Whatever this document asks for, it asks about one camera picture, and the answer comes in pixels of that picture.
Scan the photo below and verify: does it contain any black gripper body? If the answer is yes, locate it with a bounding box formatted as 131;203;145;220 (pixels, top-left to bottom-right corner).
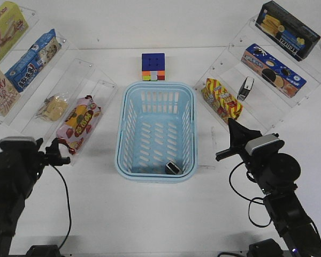
215;141;250;162
34;138;71;168

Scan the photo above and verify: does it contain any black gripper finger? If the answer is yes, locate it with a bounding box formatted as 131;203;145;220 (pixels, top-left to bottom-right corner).
228;118;262;149
45;138;70;157

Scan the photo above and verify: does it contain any pink strawberry bread pack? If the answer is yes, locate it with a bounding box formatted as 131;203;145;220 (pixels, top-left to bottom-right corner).
56;95;102;155

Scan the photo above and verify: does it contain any black white tissue pack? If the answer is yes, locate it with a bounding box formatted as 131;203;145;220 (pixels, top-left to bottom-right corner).
165;161;182;175
237;77;254;101

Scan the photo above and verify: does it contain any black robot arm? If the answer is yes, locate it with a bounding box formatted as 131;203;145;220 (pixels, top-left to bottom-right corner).
216;118;321;256
0;137;71;256

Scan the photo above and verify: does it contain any light blue plastic basket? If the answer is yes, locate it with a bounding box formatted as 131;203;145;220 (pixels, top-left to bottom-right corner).
114;81;198;183

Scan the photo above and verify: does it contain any clear bag of crackers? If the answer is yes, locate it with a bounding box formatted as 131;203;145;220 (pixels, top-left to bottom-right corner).
35;94;68;122

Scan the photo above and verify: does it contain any red yellow striped snack bag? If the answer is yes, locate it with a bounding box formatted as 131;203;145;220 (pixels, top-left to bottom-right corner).
201;78;243;124

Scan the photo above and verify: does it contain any clear acrylic right shelf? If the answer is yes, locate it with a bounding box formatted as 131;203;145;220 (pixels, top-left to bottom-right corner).
194;17;321;149

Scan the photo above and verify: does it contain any clear acrylic shelf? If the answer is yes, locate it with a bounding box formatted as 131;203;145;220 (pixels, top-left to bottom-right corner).
194;17;321;149
0;10;118;167

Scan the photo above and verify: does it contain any clear acrylic left shelf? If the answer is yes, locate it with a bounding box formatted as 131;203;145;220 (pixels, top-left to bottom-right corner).
0;10;118;167

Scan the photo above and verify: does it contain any blue sandwich cookie box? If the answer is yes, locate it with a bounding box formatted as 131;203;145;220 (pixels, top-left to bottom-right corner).
241;43;307;98

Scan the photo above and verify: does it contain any Pocky snack box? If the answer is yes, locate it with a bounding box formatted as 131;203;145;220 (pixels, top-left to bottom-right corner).
0;70;20;117

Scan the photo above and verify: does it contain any blue cookie bag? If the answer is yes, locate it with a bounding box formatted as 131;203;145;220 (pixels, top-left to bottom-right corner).
5;29;62;93

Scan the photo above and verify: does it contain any multicolour puzzle cube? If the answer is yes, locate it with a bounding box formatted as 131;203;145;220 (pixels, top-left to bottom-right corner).
141;53;165;81

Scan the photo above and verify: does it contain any dark blue Fruzza box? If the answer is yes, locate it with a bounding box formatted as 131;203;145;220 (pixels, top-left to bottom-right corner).
255;1;320;61

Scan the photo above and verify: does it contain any yellow green snack box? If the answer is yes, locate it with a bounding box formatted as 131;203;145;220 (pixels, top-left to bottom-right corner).
0;1;29;61

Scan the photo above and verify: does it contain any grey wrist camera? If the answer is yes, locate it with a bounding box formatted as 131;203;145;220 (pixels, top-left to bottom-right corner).
245;133;284;156
0;136;37;150

